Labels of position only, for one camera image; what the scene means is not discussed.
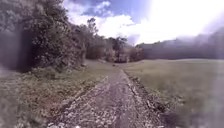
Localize grey gravel path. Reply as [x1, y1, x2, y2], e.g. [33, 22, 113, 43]
[46, 68, 168, 128]

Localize grass field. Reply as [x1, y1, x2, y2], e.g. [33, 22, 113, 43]
[0, 59, 118, 128]
[121, 58, 224, 128]

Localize dark wood of trees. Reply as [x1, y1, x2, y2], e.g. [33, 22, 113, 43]
[0, 0, 146, 73]

